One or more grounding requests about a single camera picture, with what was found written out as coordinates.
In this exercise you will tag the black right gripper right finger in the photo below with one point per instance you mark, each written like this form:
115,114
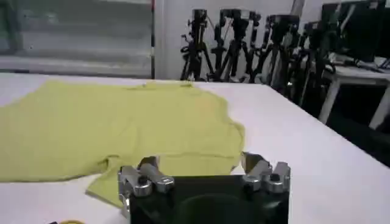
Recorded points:
266,179

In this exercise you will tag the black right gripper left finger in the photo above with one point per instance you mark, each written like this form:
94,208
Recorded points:
143,181

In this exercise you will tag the yellow-green shirt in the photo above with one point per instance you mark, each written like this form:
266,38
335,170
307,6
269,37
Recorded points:
91,131

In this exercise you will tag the yellow round object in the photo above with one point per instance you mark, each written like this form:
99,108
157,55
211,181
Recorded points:
71,222

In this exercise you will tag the empty grey shelf unit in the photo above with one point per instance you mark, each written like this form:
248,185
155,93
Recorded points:
79,39

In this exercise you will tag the black computer monitor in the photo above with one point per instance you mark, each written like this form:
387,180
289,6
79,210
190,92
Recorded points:
356,27

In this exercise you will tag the white frame desk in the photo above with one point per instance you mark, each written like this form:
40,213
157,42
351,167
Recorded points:
350,76

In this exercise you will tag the black camera tripod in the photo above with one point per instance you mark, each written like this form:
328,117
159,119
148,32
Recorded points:
314,54
236,45
196,48
281,39

